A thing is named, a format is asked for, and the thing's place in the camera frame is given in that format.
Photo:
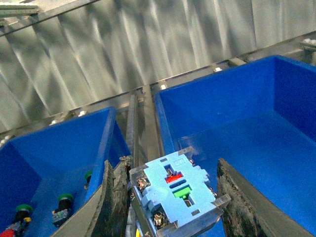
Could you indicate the green push button middle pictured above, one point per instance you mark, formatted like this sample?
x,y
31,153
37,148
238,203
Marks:
x,y
64,210

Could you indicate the blue middle plastic bin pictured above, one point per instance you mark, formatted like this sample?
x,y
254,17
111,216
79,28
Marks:
x,y
261,118

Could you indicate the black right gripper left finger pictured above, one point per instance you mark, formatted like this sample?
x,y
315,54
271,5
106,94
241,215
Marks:
x,y
105,213

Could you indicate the green push button left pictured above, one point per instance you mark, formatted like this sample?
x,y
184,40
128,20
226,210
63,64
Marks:
x,y
22,219

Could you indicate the metal divider rail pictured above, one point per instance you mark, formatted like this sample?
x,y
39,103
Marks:
x,y
152,133

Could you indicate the blue plastic bin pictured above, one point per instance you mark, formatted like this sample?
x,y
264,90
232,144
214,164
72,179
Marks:
x,y
261,118
37,168

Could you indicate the red mushroom push button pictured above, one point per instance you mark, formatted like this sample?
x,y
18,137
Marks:
x,y
8,233

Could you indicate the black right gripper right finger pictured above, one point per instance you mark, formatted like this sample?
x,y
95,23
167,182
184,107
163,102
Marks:
x,y
249,213

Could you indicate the blue left plastic bin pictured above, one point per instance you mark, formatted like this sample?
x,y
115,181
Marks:
x,y
37,168

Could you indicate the green push button right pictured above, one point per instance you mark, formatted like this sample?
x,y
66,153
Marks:
x,y
87,178

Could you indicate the green push button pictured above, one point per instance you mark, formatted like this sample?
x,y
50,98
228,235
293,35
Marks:
x,y
64,210
87,178
22,219

